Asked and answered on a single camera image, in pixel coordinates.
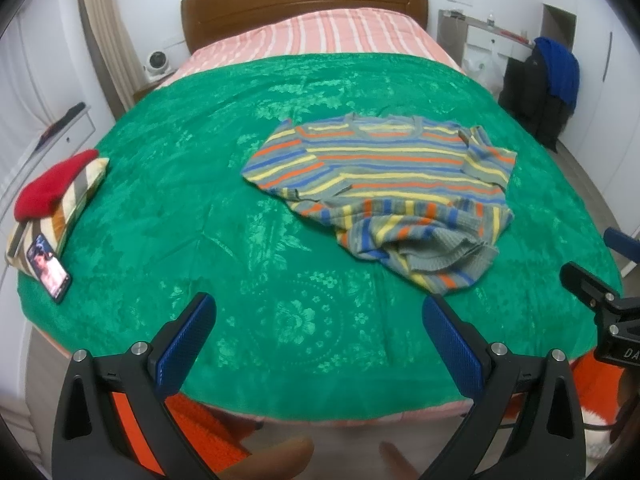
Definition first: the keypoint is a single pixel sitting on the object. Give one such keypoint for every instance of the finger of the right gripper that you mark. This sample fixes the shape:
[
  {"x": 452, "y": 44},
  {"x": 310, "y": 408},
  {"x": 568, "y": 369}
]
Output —
[{"x": 585, "y": 286}]

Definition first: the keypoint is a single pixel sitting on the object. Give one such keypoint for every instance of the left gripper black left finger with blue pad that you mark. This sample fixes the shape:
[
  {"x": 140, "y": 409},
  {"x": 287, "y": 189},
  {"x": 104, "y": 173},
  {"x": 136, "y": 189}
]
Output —
[{"x": 89, "y": 440}]

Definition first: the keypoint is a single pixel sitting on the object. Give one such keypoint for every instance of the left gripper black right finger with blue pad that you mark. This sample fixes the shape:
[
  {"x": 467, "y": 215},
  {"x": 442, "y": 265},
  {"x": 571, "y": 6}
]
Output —
[{"x": 548, "y": 437}]

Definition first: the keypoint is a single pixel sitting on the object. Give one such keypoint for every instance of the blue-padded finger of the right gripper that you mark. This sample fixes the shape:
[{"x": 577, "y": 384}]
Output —
[{"x": 623, "y": 244}]

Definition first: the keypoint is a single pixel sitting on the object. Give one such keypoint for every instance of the striped knit sweater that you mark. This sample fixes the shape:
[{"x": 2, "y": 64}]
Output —
[{"x": 426, "y": 199}]

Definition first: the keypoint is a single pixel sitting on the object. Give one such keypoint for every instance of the orange fuzzy garment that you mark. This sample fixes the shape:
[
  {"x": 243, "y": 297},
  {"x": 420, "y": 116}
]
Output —
[{"x": 604, "y": 389}]

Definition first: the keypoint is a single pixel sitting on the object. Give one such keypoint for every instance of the smartphone with lit screen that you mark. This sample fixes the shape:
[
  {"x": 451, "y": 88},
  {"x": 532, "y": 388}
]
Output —
[{"x": 48, "y": 269}]

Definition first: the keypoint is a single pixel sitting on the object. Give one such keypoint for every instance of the black jacket on chair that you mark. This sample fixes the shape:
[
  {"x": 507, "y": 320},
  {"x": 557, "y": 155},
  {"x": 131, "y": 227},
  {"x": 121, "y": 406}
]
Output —
[{"x": 526, "y": 96}]

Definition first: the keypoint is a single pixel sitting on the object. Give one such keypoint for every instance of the blue garment on chair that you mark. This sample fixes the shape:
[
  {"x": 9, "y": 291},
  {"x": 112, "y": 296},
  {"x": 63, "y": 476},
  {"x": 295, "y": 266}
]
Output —
[{"x": 562, "y": 71}]

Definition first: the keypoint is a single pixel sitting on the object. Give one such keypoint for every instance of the green floral bedspread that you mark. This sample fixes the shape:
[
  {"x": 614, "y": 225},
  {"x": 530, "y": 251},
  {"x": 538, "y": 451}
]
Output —
[{"x": 305, "y": 330}]

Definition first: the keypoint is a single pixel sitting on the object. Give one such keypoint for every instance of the striped cushion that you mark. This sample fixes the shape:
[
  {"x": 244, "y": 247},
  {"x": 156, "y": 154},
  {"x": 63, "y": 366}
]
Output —
[{"x": 57, "y": 227}]

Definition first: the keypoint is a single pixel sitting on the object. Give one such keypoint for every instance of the white bedside desk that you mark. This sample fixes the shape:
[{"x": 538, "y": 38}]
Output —
[{"x": 481, "y": 50}]

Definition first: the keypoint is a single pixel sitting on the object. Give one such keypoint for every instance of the red knit hat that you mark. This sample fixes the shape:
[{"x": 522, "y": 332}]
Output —
[{"x": 39, "y": 198}]

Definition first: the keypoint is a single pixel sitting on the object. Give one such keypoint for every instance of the white side cabinet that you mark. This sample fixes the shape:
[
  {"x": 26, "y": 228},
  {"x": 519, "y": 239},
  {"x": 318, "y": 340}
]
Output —
[{"x": 19, "y": 137}]

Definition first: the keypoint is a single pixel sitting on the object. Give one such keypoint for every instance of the black remote on cabinet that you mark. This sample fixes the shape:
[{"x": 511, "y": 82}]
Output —
[{"x": 60, "y": 124}]

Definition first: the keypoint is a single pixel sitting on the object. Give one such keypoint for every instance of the pink striped bed sheet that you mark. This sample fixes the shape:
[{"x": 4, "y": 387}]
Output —
[{"x": 362, "y": 30}]

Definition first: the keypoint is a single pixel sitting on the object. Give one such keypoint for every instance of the beige curtain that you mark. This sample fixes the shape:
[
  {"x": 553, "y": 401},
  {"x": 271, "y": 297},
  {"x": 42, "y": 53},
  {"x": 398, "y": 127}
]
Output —
[{"x": 119, "y": 71}]

